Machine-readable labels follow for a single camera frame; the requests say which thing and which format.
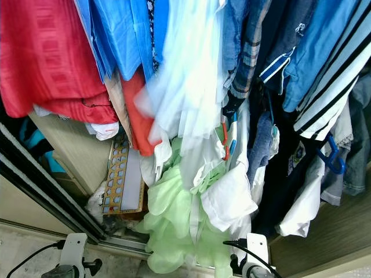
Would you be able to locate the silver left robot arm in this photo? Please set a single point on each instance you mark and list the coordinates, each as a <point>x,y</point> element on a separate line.
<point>59,272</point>

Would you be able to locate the white shirt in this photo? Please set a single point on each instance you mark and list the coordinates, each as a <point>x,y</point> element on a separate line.
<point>229,197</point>

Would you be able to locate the white cotton garment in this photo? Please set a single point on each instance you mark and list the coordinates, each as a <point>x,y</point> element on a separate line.
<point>301,211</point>

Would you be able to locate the yellow bordered patterned board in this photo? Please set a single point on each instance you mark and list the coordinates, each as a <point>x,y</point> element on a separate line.
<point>110,179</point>

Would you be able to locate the dark navy garment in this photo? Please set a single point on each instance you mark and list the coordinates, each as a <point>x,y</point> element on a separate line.
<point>284,185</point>

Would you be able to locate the light green ruffled garment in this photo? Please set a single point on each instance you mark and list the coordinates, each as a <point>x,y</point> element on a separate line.
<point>168,202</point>

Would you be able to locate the red clothes hanger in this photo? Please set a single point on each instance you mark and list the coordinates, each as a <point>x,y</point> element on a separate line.
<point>225,152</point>

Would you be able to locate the light wood wardrobe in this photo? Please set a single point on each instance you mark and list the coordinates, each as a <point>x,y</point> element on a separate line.
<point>75,150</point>

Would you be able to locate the small blue jeans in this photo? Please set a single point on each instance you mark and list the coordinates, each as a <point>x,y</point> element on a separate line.
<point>262,145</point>

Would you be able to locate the blue clothes hanger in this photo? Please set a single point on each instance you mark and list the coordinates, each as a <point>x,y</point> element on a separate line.
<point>335,169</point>

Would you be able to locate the teal object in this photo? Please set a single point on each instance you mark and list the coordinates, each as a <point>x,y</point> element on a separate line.
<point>37,139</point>

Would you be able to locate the orange red garment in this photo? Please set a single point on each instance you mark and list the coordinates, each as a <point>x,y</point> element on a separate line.
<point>142,127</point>

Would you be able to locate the grey blue jeans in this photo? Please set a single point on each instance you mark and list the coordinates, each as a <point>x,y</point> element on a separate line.
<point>356,162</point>

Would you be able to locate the white sheer garment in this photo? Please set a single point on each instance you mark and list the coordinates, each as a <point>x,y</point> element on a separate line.
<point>185,87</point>

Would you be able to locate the black white striped garment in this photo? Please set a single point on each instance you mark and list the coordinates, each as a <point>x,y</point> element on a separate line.
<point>330,98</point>

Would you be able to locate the red hanging garment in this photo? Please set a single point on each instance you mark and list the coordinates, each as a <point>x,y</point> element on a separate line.
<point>52,58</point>

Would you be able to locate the plaid shirt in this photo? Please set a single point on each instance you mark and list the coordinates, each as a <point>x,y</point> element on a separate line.
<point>252,52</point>

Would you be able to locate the light blue denim shirt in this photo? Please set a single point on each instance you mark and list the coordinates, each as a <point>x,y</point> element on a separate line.
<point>319,52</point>

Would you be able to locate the bright blue shirt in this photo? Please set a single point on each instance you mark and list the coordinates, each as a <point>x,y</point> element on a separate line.
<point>161,29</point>
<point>122,35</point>

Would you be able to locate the faded denim jacket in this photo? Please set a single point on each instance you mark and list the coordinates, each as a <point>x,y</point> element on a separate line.
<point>235,29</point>

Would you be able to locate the dark denim shirt striped cuff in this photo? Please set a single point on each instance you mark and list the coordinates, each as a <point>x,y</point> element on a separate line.
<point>290,29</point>

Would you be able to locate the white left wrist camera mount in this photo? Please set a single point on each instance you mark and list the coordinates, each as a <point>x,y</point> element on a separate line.
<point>74,249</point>

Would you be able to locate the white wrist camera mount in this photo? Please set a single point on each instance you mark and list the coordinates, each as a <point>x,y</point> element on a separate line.
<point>258,249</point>
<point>74,249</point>

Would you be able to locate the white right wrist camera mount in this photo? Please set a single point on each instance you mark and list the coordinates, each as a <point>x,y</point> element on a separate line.
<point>258,249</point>

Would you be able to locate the dark sliding door frame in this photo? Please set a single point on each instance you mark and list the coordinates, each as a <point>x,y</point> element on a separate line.
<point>46,185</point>

